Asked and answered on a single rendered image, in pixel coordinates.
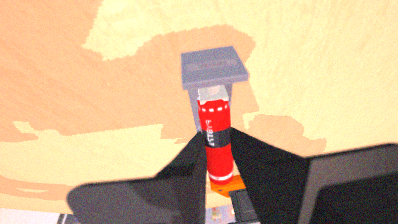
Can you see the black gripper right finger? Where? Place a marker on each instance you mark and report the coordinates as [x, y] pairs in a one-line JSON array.
[[282, 186]]

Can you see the red battery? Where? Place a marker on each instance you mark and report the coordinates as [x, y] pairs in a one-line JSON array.
[[215, 123]]

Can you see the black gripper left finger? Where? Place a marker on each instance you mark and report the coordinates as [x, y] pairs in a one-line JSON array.
[[175, 195]]

